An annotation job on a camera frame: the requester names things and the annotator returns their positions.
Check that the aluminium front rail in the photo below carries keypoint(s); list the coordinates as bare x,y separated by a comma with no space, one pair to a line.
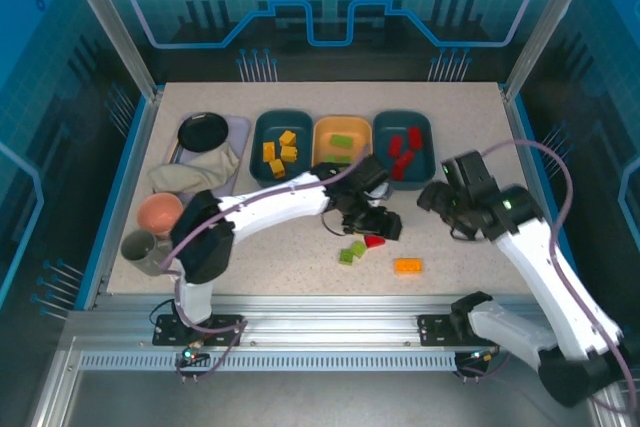
325,322

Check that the lavender tray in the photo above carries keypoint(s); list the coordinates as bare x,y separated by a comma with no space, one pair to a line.
239,132

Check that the pink bowl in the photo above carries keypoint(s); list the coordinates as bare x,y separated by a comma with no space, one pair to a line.
159,212

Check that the orange rectangular container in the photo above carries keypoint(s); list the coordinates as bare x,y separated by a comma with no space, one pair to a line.
357,129

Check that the long green lego brick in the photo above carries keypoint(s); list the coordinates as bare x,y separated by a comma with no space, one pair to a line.
337,159

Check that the aluminium frame post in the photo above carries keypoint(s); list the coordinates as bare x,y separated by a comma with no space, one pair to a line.
545,22
110,22

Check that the teal rectangular container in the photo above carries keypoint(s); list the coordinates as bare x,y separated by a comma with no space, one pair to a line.
425,157
260,172

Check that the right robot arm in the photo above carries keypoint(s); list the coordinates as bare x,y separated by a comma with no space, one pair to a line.
540,287

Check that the slotted aluminium strip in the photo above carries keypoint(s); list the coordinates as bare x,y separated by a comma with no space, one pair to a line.
325,362

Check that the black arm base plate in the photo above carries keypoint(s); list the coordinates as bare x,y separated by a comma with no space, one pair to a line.
165,334
432,332

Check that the yellow lego brick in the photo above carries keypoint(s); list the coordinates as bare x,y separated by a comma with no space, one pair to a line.
277,168
289,153
288,138

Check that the grey cup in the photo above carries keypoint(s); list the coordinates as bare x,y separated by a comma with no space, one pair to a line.
142,252

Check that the black round plate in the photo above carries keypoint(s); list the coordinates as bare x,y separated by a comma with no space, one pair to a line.
202,132

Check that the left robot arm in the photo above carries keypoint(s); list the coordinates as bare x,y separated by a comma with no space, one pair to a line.
280,202

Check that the beige cloth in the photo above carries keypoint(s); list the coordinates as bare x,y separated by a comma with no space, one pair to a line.
195,172

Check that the orange lego brick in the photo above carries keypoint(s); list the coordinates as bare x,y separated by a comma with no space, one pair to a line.
269,151
408,265

